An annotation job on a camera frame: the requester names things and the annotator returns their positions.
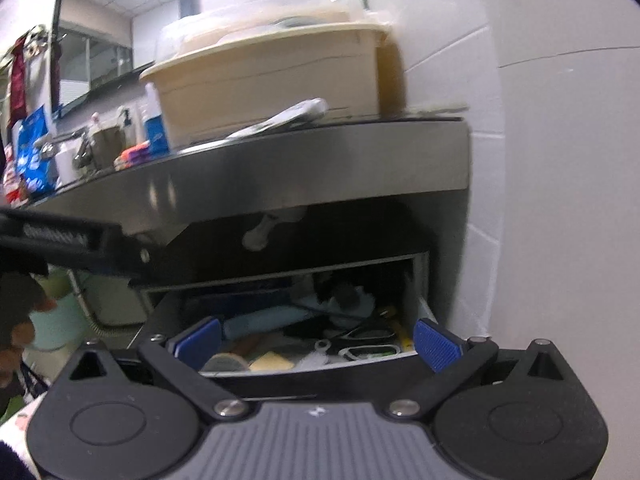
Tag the orange and purple small box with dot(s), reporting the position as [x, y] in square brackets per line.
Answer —
[137, 154]

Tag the black handled scissors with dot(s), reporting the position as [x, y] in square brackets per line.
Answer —
[361, 344]

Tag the brown wooden stick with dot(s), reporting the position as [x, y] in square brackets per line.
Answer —
[246, 345]

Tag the light blue cylindrical device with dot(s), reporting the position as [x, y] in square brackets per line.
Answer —
[264, 321]

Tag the blue box on counter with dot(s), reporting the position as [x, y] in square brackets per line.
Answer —
[153, 122]

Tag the beige plastic storage tub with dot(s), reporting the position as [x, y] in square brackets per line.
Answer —
[210, 92]

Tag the olive green mug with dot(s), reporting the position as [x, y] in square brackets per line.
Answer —
[106, 145]

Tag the chrome faucet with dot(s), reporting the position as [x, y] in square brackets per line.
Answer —
[48, 146]

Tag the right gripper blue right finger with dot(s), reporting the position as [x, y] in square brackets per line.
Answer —
[436, 345]

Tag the white toothpaste tube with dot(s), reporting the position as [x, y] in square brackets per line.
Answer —
[301, 113]

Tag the wall mirror with dark frame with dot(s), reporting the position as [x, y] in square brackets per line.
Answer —
[106, 40]

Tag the mint green plastic basin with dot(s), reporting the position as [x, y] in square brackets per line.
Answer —
[65, 323]

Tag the steel-fronted black counter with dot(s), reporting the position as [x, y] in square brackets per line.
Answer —
[282, 170]

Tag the white plastic pipe fitting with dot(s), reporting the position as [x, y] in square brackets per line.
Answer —
[257, 239]

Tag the blue snack bag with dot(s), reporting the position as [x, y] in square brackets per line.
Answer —
[30, 166]

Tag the person's left hand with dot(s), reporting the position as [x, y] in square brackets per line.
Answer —
[20, 296]

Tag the yellow sticky note pad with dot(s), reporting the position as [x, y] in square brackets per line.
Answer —
[271, 362]

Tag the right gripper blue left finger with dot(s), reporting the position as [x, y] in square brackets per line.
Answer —
[195, 345]

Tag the white cup by faucet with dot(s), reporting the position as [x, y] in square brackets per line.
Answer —
[67, 172]

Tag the white drawer with black front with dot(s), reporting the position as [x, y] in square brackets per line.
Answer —
[369, 294]

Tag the roll of white tape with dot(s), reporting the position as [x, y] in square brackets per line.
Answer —
[225, 362]

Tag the white bristle brush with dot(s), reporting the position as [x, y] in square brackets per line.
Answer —
[316, 358]

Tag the yellow utility knife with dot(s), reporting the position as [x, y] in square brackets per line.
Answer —
[404, 339]

